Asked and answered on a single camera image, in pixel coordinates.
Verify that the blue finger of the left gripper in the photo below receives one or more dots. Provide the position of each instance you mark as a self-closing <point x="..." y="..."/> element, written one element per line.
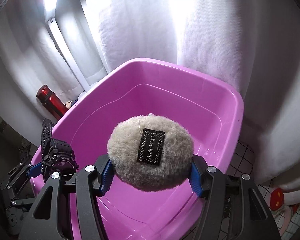
<point x="34" y="170"/>

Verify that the white curtain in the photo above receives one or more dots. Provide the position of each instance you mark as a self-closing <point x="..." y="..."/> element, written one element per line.
<point x="253" y="45"/>

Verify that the beige fluffy round pouch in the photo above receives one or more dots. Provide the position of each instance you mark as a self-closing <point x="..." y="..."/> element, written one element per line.
<point x="150" y="152"/>

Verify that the red metal water bottle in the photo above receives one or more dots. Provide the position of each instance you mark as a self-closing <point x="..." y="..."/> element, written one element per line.
<point x="51" y="102"/>

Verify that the black sport wristwatch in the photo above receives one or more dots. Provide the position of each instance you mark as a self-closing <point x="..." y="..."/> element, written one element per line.
<point x="57" y="155"/>

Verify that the pink plastic tub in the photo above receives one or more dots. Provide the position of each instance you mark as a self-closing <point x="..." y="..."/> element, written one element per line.
<point x="209" y="109"/>

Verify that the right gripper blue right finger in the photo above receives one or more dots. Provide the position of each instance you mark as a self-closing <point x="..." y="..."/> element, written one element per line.
<point x="199" y="182"/>

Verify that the pink fluffy strawberry headband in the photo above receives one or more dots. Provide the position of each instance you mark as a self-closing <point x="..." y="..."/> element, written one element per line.
<point x="278" y="205"/>

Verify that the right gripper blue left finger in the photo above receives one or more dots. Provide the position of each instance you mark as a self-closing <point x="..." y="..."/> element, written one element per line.
<point x="105" y="175"/>

